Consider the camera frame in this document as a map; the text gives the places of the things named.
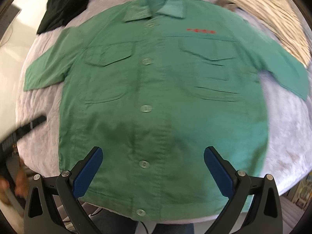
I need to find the green button-up work shirt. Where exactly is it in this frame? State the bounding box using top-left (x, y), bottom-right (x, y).
top-left (24, 0), bottom-right (309, 222)

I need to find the person's left hand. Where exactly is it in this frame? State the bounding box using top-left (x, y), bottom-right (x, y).
top-left (0, 159), bottom-right (29, 206)

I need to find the lavender plush bed blanket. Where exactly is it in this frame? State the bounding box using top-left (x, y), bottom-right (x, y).
top-left (16, 0), bottom-right (311, 193)

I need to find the black folded garment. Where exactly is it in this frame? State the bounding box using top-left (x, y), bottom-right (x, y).
top-left (36, 0), bottom-right (89, 35)

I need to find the beige striped garment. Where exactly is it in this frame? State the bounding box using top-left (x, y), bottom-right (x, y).
top-left (228, 0), bottom-right (311, 68)

